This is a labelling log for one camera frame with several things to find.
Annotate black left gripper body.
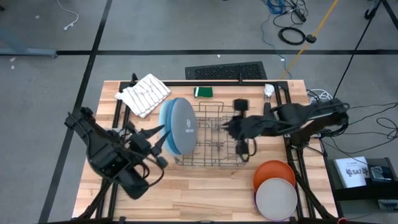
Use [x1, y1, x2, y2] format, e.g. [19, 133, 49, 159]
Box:
[124, 121, 169, 170]

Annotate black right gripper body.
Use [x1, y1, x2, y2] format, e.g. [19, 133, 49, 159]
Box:
[232, 98, 261, 157]

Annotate grey wire dish rack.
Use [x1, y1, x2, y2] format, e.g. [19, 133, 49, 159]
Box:
[172, 101, 250, 167]

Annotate large grey plate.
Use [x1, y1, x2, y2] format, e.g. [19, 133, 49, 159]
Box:
[170, 96, 198, 156]

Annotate small orange plate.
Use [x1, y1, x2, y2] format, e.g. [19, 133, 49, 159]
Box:
[252, 159, 296, 192]

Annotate small pale grey plate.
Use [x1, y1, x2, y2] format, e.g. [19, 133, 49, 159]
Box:
[255, 177, 299, 222]

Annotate white striped dish towel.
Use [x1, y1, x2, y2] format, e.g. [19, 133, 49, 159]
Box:
[114, 73, 172, 119]

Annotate green yellow sponge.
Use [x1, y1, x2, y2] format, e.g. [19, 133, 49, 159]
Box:
[193, 86, 214, 99]

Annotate black perforated mat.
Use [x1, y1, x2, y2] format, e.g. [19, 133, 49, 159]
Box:
[184, 61, 268, 80]

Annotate white printed booklet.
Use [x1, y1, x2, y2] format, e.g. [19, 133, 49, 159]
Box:
[335, 156, 370, 189]

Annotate black power strip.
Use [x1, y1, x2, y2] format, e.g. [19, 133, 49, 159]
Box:
[292, 5, 307, 23]

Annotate black equipment box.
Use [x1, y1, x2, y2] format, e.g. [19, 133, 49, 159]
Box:
[326, 157, 398, 202]

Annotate thin black pole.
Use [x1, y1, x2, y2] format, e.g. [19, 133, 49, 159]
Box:
[331, 0, 384, 98]

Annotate dark flat device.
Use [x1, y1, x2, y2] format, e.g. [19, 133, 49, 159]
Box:
[368, 166, 393, 182]

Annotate grey metal beam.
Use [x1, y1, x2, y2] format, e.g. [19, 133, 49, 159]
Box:
[0, 27, 58, 58]

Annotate grey keypad device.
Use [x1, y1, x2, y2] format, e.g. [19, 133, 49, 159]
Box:
[377, 198, 398, 211]

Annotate black stand foot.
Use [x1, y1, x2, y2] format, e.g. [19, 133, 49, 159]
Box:
[364, 0, 398, 32]

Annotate black metal table frame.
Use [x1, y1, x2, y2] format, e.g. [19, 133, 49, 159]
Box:
[72, 73, 338, 224]

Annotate black handled dish brush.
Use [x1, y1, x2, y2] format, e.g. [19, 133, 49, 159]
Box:
[262, 83, 275, 110]

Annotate white cable bundle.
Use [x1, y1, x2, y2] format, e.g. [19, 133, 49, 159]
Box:
[307, 89, 334, 105]

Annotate coiled black cable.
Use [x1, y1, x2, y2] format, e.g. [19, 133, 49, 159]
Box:
[277, 27, 307, 46]

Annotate blue cable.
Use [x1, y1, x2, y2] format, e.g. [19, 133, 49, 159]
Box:
[260, 0, 293, 78]

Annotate white cable with plug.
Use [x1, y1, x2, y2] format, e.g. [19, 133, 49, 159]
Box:
[55, 0, 79, 31]

